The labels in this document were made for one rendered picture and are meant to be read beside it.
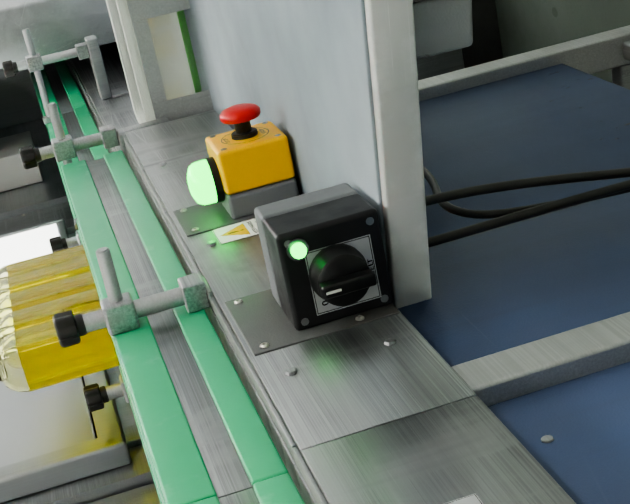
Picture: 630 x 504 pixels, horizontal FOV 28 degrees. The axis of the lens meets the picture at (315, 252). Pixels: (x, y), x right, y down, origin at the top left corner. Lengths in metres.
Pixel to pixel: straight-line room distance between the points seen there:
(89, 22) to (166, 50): 0.81
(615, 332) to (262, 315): 0.28
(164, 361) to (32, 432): 0.57
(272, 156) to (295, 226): 0.28
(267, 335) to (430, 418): 0.20
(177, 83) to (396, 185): 0.79
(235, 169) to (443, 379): 0.42
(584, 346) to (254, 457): 0.23
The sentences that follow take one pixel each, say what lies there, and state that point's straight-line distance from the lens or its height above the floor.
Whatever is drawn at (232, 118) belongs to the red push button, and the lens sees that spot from 1.20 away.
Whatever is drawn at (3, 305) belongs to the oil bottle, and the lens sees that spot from 1.52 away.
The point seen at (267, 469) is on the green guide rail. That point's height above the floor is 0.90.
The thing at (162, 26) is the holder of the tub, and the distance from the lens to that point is 1.67.
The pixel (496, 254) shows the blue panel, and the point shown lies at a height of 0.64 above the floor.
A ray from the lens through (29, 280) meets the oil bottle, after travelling 1.57.
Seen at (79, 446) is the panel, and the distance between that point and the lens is 1.48.
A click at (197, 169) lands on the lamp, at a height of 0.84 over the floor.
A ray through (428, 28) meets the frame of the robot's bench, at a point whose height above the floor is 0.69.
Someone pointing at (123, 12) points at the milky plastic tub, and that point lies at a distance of 1.65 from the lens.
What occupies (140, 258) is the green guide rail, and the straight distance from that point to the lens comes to 1.24.
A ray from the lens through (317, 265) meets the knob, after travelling 0.92.
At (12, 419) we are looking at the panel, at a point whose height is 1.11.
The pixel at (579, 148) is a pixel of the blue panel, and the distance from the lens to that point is 1.31.
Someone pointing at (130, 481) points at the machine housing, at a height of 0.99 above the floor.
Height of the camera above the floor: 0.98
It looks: 10 degrees down
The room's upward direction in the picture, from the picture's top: 106 degrees counter-clockwise
